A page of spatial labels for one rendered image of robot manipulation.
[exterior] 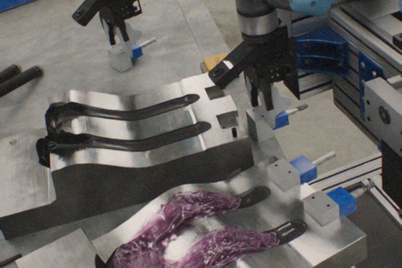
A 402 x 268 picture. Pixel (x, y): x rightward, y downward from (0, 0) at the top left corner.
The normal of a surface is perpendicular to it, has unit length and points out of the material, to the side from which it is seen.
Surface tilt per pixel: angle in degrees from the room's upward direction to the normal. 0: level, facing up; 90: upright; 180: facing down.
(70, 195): 90
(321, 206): 0
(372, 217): 0
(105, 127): 28
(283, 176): 0
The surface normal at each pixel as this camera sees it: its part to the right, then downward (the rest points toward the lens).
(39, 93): -0.17, -0.80
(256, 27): -0.13, 0.60
